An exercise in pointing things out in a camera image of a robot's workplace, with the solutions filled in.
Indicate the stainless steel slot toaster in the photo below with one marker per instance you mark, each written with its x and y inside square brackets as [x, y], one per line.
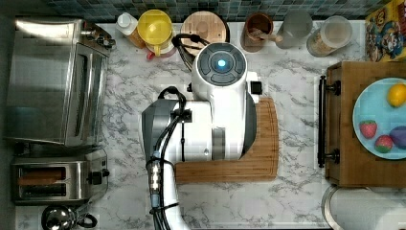
[71, 179]

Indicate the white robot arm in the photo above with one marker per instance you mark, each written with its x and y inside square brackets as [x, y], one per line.
[219, 123]

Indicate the stainless steel toaster oven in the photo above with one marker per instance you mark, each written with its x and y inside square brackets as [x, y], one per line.
[57, 81]

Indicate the bread slice in toaster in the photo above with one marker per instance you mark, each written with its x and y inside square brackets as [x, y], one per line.
[44, 176]

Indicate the bamboo cutting board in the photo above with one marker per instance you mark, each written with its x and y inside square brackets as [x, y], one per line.
[260, 163]

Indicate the round wooden lid jar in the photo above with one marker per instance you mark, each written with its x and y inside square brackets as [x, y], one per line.
[207, 25]

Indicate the wooden spoon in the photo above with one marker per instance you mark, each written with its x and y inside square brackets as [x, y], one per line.
[262, 35]

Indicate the brown utensil holder cup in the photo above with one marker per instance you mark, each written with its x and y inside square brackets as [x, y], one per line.
[256, 25]

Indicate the white capped orange bottle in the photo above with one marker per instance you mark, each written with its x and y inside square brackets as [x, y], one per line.
[127, 25]

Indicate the frosted grey tumbler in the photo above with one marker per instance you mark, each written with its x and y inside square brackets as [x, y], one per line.
[295, 26]

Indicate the clear cereal jar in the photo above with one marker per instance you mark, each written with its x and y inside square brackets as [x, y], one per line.
[335, 33]

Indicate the red toy strawberry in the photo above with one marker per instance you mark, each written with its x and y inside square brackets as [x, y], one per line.
[368, 128]

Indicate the light blue plate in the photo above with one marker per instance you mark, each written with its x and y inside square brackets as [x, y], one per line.
[372, 104]

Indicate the chrome kettle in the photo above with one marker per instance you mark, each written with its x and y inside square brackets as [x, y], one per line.
[66, 217]

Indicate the red green toy fruit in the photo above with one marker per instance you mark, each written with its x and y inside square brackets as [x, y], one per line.
[383, 144]

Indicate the yellow lemon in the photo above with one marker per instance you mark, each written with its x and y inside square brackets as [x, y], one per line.
[396, 96]

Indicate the purple toy fruit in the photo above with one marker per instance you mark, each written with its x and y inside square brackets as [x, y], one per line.
[398, 135]

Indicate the colourful cereal box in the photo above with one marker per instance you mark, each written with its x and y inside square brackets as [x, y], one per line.
[386, 33]

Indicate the wooden tray with black handle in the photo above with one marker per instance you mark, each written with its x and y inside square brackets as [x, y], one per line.
[340, 153]

